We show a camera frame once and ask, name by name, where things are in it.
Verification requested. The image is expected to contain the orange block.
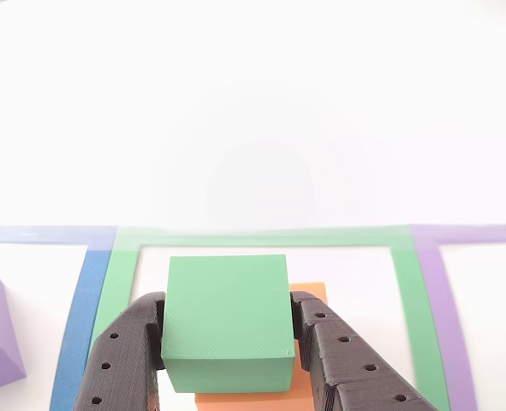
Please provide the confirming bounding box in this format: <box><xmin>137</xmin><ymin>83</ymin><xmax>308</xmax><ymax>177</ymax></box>
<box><xmin>194</xmin><ymin>281</ymin><xmax>329</xmax><ymax>411</ymax></box>

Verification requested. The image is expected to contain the green block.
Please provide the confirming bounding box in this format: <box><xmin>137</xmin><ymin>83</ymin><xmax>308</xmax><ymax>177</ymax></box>
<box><xmin>161</xmin><ymin>253</ymin><xmax>298</xmax><ymax>394</ymax></box>

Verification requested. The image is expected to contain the blue tape square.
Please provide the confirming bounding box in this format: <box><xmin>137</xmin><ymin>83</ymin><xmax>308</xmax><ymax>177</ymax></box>
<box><xmin>0</xmin><ymin>224</ymin><xmax>120</xmax><ymax>411</ymax></box>

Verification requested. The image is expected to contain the green tape square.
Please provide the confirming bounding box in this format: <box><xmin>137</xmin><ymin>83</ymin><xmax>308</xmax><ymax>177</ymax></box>
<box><xmin>86</xmin><ymin>224</ymin><xmax>451</xmax><ymax>411</ymax></box>

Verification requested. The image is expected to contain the purple tape square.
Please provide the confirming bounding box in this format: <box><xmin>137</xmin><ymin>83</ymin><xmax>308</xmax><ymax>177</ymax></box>
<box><xmin>408</xmin><ymin>222</ymin><xmax>506</xmax><ymax>411</ymax></box>

